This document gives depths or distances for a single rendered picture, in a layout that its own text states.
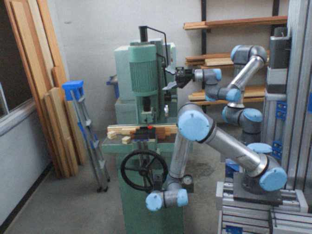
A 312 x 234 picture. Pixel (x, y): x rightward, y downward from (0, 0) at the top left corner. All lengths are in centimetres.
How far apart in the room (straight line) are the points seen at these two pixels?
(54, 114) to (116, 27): 168
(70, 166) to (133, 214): 139
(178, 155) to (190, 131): 25
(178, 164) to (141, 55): 70
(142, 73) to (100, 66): 251
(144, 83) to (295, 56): 84
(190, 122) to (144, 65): 70
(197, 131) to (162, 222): 115
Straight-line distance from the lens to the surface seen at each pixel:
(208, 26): 351
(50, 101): 292
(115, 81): 345
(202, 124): 100
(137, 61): 160
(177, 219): 201
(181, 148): 122
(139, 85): 164
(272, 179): 120
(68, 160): 316
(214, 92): 155
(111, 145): 173
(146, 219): 204
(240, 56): 180
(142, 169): 154
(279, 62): 144
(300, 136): 149
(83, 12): 409
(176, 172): 129
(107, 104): 422
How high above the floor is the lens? 165
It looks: 21 degrees down
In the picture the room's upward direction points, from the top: 4 degrees counter-clockwise
